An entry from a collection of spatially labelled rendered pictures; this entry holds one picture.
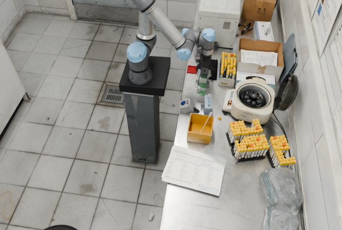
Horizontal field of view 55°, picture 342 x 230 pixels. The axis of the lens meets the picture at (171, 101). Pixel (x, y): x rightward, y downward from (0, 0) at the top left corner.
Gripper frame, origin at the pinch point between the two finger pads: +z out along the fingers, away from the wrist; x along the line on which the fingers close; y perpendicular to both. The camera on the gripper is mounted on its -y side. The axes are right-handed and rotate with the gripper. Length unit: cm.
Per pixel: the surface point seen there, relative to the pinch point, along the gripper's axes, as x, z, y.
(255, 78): -32.7, -3.1, 0.4
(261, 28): -42, 1, 57
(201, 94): 0.3, -0.6, -14.9
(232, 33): -18.0, -7.8, 37.5
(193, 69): 6.7, 5.9, 12.5
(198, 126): 0.8, 5.4, -34.3
